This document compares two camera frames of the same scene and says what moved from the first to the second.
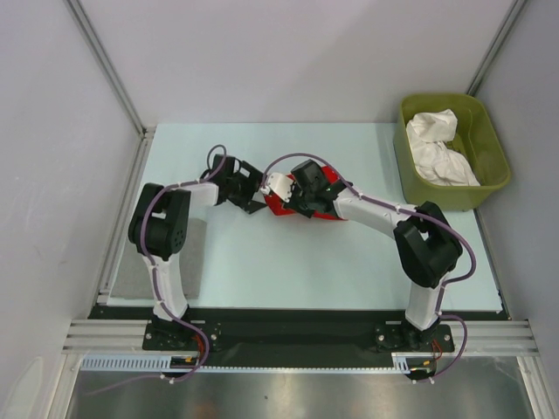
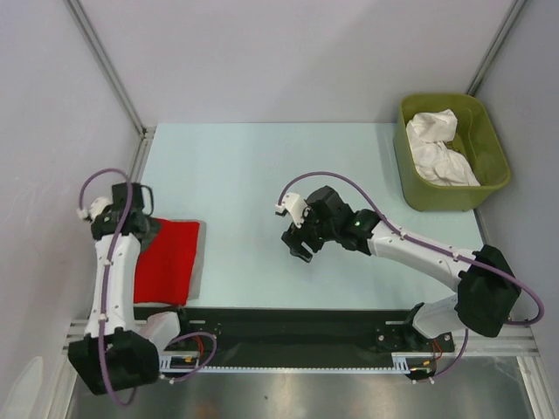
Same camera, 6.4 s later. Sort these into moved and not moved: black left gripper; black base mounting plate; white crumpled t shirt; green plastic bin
Moved: black left gripper
Not moved: white crumpled t shirt; black base mounting plate; green plastic bin
